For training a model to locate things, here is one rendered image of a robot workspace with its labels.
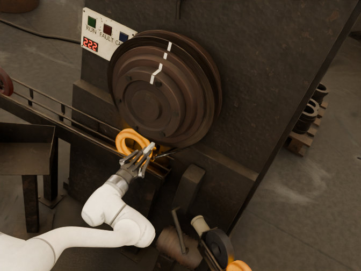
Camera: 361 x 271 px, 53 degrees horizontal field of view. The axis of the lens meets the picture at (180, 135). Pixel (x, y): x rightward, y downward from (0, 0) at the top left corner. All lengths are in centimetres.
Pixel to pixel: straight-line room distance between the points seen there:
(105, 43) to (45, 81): 171
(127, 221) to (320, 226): 177
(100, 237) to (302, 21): 95
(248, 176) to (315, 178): 164
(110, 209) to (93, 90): 62
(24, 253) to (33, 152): 93
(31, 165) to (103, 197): 48
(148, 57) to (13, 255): 75
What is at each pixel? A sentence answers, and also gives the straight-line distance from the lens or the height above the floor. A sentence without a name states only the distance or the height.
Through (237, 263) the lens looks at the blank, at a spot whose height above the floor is 78.
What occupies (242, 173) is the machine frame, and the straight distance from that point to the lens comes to 158.
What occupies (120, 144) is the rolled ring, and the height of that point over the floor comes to 74.
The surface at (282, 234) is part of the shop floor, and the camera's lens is 265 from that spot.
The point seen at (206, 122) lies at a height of 111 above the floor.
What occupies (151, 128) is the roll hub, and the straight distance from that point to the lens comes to 140.
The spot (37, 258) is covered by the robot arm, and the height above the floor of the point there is 108.
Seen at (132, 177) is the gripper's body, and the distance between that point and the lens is 151.
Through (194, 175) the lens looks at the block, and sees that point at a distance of 158.
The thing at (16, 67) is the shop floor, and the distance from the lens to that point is 345.
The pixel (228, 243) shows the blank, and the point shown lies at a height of 78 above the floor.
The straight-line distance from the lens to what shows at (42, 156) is 182.
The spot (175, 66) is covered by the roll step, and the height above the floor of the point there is 128.
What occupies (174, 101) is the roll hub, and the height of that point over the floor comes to 120.
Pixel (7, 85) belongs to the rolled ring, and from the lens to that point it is 206.
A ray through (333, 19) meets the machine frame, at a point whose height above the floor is 158.
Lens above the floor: 195
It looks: 41 degrees down
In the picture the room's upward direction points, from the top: 18 degrees clockwise
